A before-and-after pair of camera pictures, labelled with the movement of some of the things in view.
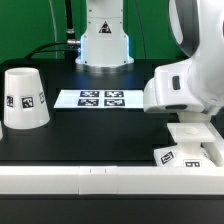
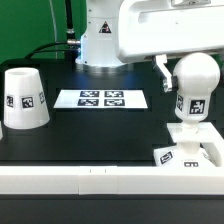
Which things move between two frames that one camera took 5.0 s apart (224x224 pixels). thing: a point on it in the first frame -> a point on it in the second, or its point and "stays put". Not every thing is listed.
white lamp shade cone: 24,105 stays put
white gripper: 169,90 -> 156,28
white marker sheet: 99,98 stays put
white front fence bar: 112,180 stays put
